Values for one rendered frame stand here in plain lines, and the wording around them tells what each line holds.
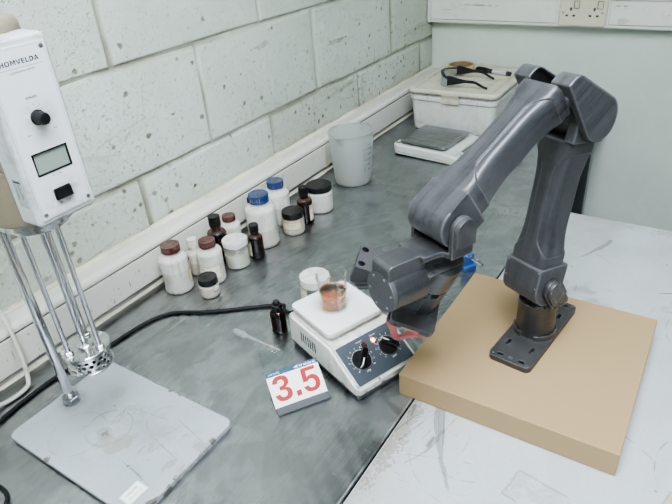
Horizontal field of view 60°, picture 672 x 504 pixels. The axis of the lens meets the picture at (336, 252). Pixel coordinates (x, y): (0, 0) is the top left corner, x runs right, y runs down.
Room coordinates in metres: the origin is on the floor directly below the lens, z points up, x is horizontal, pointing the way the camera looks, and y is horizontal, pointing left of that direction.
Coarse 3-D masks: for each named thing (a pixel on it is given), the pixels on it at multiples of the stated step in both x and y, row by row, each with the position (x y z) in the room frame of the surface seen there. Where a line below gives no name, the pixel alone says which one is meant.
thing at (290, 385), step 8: (304, 368) 0.74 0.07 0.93; (312, 368) 0.74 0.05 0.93; (280, 376) 0.72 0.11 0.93; (288, 376) 0.72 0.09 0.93; (296, 376) 0.72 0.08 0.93; (304, 376) 0.73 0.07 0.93; (312, 376) 0.73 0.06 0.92; (320, 376) 0.73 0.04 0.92; (272, 384) 0.71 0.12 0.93; (280, 384) 0.71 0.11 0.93; (288, 384) 0.71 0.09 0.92; (296, 384) 0.71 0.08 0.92; (304, 384) 0.72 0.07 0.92; (312, 384) 0.72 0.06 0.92; (320, 384) 0.72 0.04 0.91; (272, 392) 0.70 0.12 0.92; (280, 392) 0.70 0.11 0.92; (288, 392) 0.70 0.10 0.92; (296, 392) 0.70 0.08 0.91; (304, 392) 0.71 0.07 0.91; (280, 400) 0.69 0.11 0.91; (288, 400) 0.69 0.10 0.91
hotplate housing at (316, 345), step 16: (304, 320) 0.82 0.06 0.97; (368, 320) 0.80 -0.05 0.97; (384, 320) 0.80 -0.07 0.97; (304, 336) 0.80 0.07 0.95; (320, 336) 0.77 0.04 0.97; (352, 336) 0.77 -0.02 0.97; (320, 352) 0.76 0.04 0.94; (336, 368) 0.73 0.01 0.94; (400, 368) 0.73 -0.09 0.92; (352, 384) 0.69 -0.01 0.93; (368, 384) 0.70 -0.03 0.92; (384, 384) 0.72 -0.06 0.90
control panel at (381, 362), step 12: (384, 324) 0.80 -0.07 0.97; (360, 336) 0.77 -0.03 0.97; (372, 336) 0.77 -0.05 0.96; (348, 348) 0.74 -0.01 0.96; (360, 348) 0.75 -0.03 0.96; (372, 348) 0.75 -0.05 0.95; (408, 348) 0.76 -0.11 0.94; (348, 360) 0.73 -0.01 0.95; (372, 360) 0.73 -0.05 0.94; (384, 360) 0.73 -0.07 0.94; (396, 360) 0.74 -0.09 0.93; (360, 372) 0.71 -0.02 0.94; (372, 372) 0.71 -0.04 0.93; (384, 372) 0.72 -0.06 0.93; (360, 384) 0.69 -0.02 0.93
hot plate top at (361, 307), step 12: (348, 288) 0.88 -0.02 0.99; (300, 300) 0.85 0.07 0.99; (312, 300) 0.85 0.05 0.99; (348, 300) 0.84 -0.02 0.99; (360, 300) 0.84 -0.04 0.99; (372, 300) 0.84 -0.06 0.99; (300, 312) 0.82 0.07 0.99; (312, 312) 0.82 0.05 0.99; (324, 312) 0.81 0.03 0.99; (348, 312) 0.81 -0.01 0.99; (360, 312) 0.81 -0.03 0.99; (372, 312) 0.80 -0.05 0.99; (312, 324) 0.79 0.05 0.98; (324, 324) 0.78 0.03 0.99; (336, 324) 0.78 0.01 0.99; (348, 324) 0.77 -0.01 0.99; (336, 336) 0.76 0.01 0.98
